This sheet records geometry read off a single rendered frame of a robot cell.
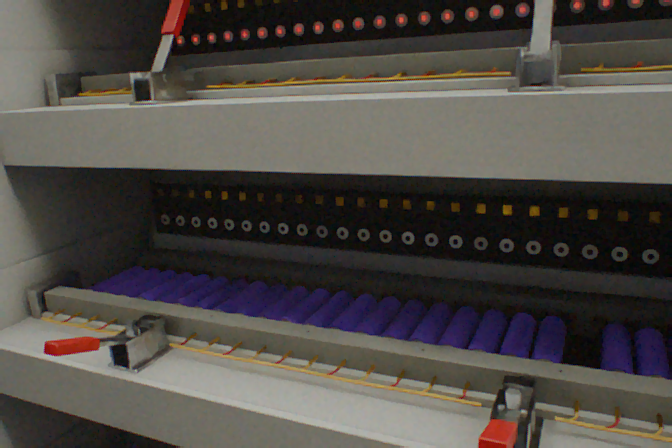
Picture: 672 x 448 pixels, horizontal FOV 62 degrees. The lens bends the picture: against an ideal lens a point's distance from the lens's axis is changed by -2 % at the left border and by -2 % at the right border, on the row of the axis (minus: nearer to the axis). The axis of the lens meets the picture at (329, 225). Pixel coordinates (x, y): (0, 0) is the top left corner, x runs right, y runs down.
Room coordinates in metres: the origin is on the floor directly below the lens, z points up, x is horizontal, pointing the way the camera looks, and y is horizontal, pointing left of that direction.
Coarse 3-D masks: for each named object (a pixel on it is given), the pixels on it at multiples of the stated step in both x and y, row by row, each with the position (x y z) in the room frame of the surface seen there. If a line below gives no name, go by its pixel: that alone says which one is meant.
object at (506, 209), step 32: (160, 192) 0.59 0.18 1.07; (192, 192) 0.57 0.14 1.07; (224, 192) 0.55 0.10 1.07; (256, 192) 0.54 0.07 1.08; (288, 192) 0.53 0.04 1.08; (320, 192) 0.51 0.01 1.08; (352, 192) 0.50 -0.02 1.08; (160, 224) 0.61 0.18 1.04; (192, 224) 0.59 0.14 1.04; (224, 224) 0.57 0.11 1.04; (256, 224) 0.55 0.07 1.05; (288, 224) 0.54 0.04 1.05; (320, 224) 0.52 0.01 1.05; (352, 224) 0.51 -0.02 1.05; (384, 224) 0.49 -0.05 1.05; (416, 224) 0.48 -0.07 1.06; (448, 224) 0.47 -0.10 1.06; (480, 224) 0.46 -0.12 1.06; (512, 224) 0.45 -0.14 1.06; (544, 224) 0.44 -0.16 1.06; (576, 224) 0.43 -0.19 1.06; (608, 224) 0.42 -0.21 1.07; (640, 224) 0.41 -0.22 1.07; (448, 256) 0.48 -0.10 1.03; (480, 256) 0.47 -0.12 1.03; (512, 256) 0.45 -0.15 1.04; (544, 256) 0.44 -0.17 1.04; (576, 256) 0.43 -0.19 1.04; (608, 256) 0.42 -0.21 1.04; (640, 256) 0.41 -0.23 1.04
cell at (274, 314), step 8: (296, 288) 0.49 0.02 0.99; (304, 288) 0.49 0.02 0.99; (288, 296) 0.47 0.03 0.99; (296, 296) 0.47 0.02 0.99; (304, 296) 0.48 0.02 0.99; (272, 304) 0.46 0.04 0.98; (280, 304) 0.46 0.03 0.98; (288, 304) 0.46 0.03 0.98; (296, 304) 0.47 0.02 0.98; (264, 312) 0.44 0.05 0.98; (272, 312) 0.44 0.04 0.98; (280, 312) 0.45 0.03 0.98
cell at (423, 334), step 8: (440, 304) 0.44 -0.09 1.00; (432, 312) 0.42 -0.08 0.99; (440, 312) 0.42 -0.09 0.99; (448, 312) 0.43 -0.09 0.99; (424, 320) 0.41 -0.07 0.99; (432, 320) 0.41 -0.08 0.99; (440, 320) 0.41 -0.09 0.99; (448, 320) 0.43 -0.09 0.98; (416, 328) 0.40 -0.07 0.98; (424, 328) 0.40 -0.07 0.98; (432, 328) 0.40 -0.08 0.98; (440, 328) 0.41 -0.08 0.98; (416, 336) 0.39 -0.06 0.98; (424, 336) 0.39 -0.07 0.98; (432, 336) 0.39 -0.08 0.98; (440, 336) 0.41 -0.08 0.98; (432, 344) 0.39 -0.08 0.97
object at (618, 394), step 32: (64, 288) 0.51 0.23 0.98; (96, 320) 0.48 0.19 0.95; (192, 320) 0.43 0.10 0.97; (224, 320) 0.42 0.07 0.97; (256, 320) 0.42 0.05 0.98; (256, 352) 0.40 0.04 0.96; (288, 352) 0.39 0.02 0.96; (320, 352) 0.39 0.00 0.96; (352, 352) 0.37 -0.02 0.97; (384, 352) 0.36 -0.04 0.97; (416, 352) 0.36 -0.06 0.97; (448, 352) 0.36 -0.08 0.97; (480, 352) 0.35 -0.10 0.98; (448, 384) 0.35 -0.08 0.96; (480, 384) 0.34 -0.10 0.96; (544, 384) 0.32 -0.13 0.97; (576, 384) 0.32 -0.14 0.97; (608, 384) 0.31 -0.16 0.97; (640, 384) 0.31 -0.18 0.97; (576, 416) 0.31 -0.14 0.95; (640, 416) 0.31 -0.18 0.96
